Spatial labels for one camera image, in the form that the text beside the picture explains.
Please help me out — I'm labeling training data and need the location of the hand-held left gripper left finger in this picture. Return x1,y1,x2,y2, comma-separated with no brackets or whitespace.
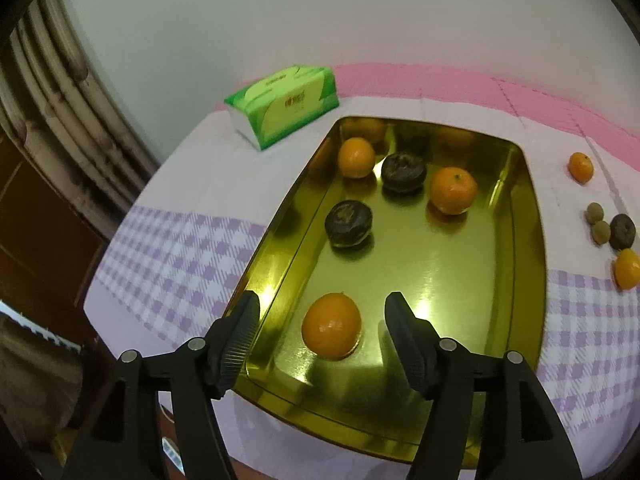
61,290,262,480

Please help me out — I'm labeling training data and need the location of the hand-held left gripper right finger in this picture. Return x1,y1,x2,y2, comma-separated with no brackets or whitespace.
384,291,583,480

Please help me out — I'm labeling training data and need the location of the orange mandarin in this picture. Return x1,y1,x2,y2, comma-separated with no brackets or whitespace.
301,292,362,360
337,137,376,179
568,152,595,184
430,167,478,216
614,248,640,291

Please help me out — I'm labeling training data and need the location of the gold and maroon tin box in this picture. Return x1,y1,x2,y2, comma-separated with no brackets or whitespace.
232,116,548,463

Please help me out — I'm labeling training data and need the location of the dark brown round fruit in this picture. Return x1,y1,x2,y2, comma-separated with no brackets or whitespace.
381,152,427,194
609,213,637,251
324,200,373,248

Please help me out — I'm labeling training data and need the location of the purple checked tablecloth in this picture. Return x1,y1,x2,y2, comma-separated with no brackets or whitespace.
82,95,640,478

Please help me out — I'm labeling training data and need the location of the white power strip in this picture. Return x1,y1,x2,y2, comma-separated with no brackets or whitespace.
161,437,187,476

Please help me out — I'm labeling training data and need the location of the brown cloth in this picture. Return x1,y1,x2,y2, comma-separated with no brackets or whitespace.
0,310,86,456

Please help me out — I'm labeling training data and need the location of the brown wooden door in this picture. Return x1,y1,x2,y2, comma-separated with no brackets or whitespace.
0,125,131,341

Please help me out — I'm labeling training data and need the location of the green tissue box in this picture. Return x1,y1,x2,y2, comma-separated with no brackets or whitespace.
223,64,341,152

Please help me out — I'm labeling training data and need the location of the pink foam mat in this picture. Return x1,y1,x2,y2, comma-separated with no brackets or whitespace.
215,62,640,161

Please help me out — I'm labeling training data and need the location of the brown patterned curtain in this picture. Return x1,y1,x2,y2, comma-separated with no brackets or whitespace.
0,0,161,241

